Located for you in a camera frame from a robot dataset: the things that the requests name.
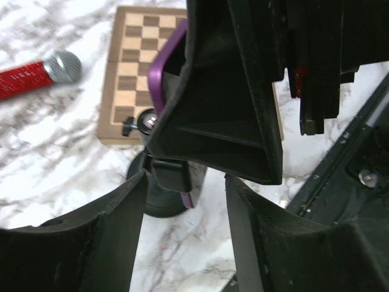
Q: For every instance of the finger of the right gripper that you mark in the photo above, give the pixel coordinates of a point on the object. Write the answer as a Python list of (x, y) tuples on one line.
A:
[(223, 113)]

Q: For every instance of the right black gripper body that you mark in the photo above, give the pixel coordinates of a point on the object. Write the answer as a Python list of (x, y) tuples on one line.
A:
[(322, 44)]

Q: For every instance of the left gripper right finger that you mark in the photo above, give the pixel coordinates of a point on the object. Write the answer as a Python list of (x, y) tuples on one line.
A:
[(276, 250)]

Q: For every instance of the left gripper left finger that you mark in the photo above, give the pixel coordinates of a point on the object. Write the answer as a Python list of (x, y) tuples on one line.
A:
[(92, 248)]

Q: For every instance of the wooden chessboard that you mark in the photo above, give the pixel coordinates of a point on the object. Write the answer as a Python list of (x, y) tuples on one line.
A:
[(138, 35)]

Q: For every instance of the black phone stand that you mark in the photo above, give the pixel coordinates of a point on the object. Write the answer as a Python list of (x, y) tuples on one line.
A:
[(168, 180)]

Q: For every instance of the red toy microphone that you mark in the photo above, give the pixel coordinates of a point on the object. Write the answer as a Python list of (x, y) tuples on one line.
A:
[(61, 66)]

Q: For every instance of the purple case phone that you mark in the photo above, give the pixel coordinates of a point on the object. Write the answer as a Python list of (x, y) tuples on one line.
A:
[(163, 80)]

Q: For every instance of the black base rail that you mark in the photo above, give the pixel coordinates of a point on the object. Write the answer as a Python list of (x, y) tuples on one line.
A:
[(352, 179)]

